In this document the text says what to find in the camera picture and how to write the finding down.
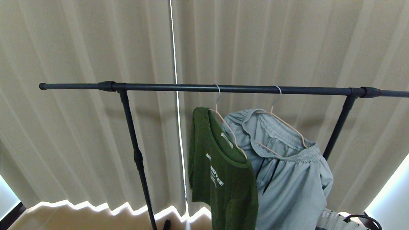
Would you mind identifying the black clothes rack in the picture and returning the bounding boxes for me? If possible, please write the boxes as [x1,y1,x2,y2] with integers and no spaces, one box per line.
[39,81,409,230]

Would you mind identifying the green long-sleeved shirt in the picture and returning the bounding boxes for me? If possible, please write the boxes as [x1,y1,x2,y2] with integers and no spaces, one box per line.
[188,107,259,230]

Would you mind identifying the pale grey shorts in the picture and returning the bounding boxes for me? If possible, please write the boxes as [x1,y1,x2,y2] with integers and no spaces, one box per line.
[221,109,334,230]

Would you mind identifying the pink clothes hanger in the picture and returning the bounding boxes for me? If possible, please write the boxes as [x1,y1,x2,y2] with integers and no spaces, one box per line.
[208,84,248,160]
[254,85,309,157]

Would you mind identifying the white laundry basket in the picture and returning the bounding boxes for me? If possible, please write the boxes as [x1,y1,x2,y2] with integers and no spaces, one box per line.
[315,208,383,230]

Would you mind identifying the beige curtain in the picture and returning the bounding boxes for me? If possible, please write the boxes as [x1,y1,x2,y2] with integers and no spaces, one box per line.
[0,0,409,222]

